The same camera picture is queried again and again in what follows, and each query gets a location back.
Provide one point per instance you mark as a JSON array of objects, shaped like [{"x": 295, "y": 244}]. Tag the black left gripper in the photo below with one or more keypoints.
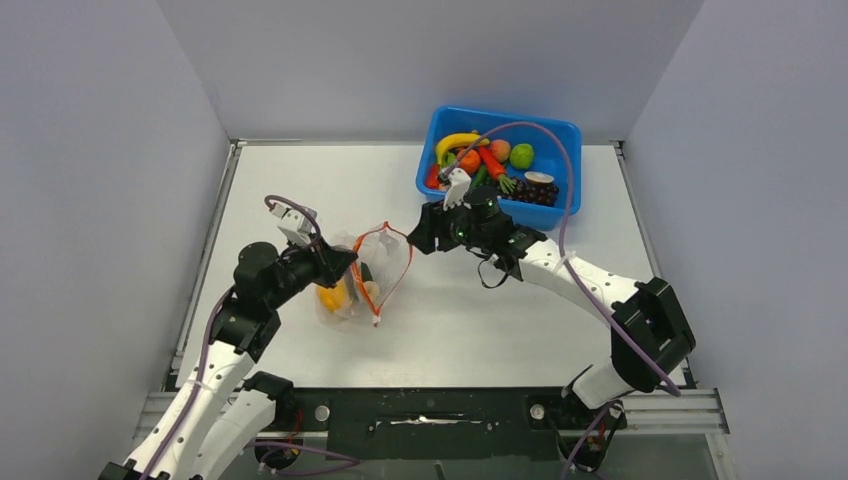
[{"x": 329, "y": 261}]

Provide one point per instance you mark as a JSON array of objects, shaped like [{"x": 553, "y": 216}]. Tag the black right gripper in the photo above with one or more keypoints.
[{"x": 434, "y": 225}]

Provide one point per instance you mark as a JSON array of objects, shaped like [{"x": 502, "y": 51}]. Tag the toy avocado half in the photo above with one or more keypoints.
[{"x": 366, "y": 273}]

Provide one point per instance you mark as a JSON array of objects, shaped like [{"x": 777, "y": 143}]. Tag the yellow toy bell pepper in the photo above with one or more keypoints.
[{"x": 336, "y": 299}]

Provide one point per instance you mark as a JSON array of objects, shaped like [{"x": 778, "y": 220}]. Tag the clear zip top bag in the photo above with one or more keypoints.
[{"x": 386, "y": 251}]

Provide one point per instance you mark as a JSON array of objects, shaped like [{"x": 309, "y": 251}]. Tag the white toy garlic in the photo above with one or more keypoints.
[{"x": 372, "y": 291}]

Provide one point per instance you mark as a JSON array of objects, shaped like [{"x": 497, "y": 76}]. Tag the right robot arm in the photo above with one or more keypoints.
[{"x": 650, "y": 334}]

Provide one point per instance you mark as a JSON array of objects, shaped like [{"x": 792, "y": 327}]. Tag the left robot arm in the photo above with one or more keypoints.
[{"x": 224, "y": 403}]

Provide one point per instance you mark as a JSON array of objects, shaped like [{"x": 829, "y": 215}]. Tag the red toy chili pepper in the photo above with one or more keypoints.
[{"x": 432, "y": 180}]

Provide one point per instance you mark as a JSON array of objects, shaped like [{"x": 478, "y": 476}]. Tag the green toy leaf vegetable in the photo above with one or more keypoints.
[{"x": 448, "y": 159}]

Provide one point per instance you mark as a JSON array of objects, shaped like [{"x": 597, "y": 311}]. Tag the green toy chili pepper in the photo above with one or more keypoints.
[{"x": 479, "y": 177}]

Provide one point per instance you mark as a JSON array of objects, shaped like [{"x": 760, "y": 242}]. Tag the orange toy tangerine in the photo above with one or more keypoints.
[{"x": 470, "y": 162}]

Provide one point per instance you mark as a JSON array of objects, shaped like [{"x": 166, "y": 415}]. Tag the orange toy carrot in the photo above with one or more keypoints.
[{"x": 496, "y": 171}]

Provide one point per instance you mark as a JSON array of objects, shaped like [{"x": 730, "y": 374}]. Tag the yellow toy banana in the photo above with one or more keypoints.
[{"x": 467, "y": 141}]

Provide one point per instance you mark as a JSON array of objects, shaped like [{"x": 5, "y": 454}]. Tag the toy peach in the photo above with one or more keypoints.
[{"x": 500, "y": 149}]

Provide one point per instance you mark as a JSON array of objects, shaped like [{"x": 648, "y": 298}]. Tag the brown white toy mushroom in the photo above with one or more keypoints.
[{"x": 538, "y": 178}]

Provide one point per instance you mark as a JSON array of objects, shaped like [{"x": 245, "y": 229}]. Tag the green toy lime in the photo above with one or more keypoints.
[{"x": 522, "y": 156}]

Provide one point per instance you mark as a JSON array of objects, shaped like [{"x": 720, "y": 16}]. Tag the dark toy grapes bunch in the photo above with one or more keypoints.
[{"x": 544, "y": 195}]

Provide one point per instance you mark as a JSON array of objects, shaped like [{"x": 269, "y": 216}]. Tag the blue plastic bin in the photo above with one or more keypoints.
[{"x": 557, "y": 154}]

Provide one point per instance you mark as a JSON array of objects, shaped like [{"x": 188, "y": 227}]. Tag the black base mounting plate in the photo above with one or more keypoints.
[{"x": 346, "y": 425}]

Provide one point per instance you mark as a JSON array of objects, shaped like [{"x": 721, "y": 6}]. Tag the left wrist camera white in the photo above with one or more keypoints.
[{"x": 295, "y": 225}]

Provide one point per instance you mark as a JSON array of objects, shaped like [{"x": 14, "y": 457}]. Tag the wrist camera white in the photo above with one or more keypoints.
[
  {"x": 458, "y": 182},
  {"x": 295, "y": 225}
]

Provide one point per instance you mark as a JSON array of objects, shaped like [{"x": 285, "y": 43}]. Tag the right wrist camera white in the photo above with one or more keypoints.
[{"x": 458, "y": 182}]

